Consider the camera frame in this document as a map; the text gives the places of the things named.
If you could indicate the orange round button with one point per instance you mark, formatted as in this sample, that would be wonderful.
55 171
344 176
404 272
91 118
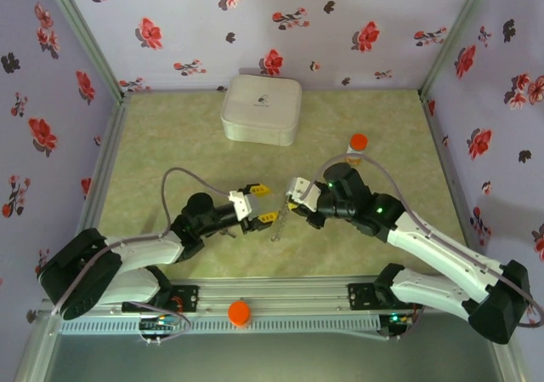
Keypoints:
239 312

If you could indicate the clear plastic test tube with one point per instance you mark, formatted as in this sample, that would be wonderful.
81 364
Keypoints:
279 224

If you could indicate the aluminium side rail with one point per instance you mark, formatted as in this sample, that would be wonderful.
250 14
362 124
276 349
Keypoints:
106 156
448 173

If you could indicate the white square zip case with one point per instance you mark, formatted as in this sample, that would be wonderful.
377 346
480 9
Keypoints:
261 110

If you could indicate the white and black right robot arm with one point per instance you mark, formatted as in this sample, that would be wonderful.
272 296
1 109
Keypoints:
446 258

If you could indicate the aluminium frame post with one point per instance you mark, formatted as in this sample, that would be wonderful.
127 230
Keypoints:
32 356
508 365
85 37
454 37

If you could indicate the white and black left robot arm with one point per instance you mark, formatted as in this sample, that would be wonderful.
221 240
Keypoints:
144 246

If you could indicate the pill bottle with orange cap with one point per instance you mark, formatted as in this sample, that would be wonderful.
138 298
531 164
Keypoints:
359 142

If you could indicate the small circuit board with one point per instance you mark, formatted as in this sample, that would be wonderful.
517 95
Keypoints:
397 319
155 324

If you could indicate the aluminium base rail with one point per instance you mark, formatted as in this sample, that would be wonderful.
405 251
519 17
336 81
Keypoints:
289 292

